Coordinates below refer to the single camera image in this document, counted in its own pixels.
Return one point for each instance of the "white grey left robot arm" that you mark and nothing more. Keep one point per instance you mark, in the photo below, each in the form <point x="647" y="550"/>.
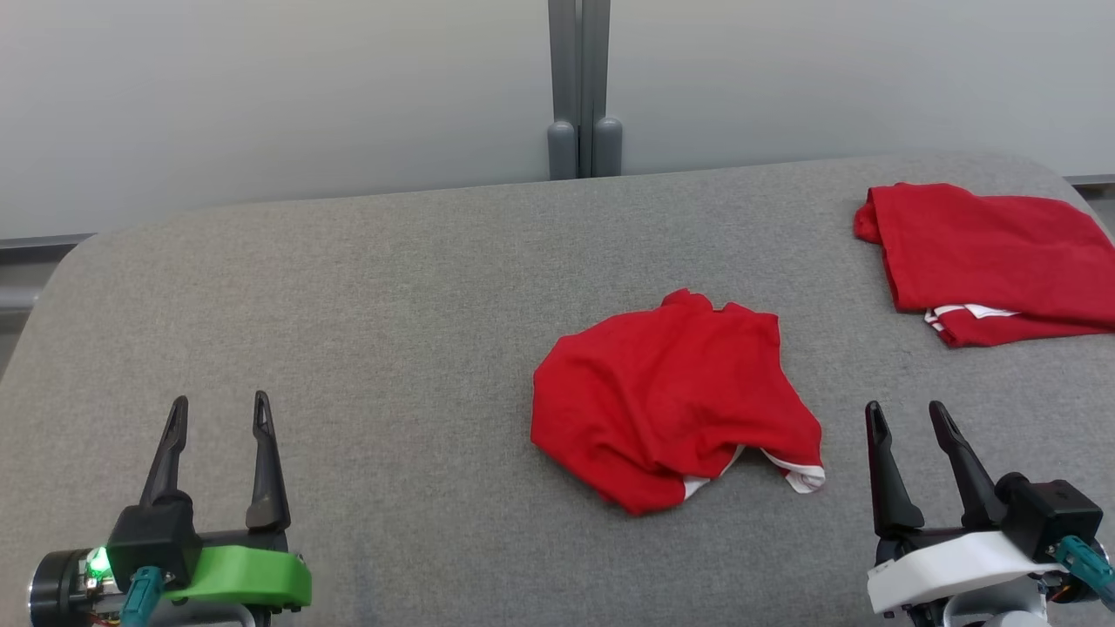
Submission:
<point x="218" y="618"/>

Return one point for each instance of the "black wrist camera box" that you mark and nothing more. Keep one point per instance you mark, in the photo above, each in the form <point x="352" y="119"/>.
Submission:
<point x="1050" y="518"/>
<point x="152" y="540"/>

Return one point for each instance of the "red shorts with white trim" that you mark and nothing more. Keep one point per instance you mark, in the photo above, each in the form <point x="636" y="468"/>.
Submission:
<point x="662" y="392"/>

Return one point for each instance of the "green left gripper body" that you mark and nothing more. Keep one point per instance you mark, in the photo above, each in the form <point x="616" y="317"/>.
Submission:
<point x="253" y="579"/>

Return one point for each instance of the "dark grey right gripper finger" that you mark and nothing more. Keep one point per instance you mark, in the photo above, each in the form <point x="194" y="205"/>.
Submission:
<point x="893" y="496"/>
<point x="971" y="488"/>

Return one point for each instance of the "grey metal partition post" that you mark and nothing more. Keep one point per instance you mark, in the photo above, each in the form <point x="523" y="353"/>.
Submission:
<point x="579" y="78"/>

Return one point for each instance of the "grey partition base rail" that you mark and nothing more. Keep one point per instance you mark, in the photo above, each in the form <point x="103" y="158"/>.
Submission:
<point x="1093" y="180"/>

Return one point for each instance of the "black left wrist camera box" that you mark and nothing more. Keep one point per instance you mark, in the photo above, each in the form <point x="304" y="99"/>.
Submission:
<point x="152" y="540"/>

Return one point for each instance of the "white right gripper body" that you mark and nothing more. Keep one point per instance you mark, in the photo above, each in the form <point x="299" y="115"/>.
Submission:
<point x="949" y="570"/>

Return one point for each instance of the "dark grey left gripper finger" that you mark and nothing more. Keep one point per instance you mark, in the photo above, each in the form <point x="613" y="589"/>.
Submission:
<point x="267" y="479"/>
<point x="170" y="461"/>

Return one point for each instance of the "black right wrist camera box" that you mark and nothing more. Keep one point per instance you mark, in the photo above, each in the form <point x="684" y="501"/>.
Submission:
<point x="1050" y="518"/>

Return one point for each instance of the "red white basketball jersey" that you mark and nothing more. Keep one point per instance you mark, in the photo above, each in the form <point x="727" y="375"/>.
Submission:
<point x="984" y="244"/>

